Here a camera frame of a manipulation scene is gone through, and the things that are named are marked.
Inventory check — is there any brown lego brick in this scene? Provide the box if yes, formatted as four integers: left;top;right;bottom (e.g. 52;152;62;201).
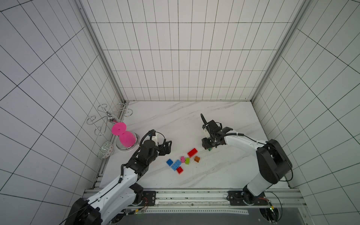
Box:
194;156;200;163

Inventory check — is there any long red lego brick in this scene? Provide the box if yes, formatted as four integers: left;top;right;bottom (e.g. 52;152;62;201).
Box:
187;148;198;158

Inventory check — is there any small red lego brick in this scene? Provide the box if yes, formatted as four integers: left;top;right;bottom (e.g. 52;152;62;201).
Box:
176;167;183;174

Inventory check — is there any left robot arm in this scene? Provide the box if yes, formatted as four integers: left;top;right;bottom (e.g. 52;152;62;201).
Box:
61;139;172;225

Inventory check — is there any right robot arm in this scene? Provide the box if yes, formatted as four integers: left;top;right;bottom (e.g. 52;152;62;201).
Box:
201;115;293;206

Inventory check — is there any dark blue lego brick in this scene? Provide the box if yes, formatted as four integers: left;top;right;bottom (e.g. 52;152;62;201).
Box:
166;159;173;167

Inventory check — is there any light blue lego brick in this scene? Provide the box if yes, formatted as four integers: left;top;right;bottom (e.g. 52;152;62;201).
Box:
171;160;182;171

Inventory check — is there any patterned white mug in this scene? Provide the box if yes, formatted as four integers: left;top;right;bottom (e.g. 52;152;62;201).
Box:
97;141;114;159

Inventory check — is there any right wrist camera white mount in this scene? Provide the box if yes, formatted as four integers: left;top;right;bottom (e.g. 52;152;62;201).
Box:
202;125;211;138

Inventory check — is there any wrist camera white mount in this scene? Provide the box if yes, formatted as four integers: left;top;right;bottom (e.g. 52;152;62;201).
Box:
150;131;158;145
202;125;211;138

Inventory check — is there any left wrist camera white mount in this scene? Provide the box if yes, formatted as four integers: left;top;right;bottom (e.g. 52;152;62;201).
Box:
150;131;158;145

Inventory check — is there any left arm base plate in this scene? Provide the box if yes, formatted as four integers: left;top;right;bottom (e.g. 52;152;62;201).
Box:
138;191;157;207

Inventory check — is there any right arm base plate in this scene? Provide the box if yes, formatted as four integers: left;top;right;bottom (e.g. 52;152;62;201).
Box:
226;190;268;206

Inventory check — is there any silver wire cup rack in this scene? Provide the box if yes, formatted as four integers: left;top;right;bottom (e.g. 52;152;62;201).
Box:
86;103;133;137

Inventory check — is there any aluminium mounting rail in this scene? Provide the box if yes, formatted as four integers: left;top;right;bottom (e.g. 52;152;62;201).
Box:
129;188;306;210

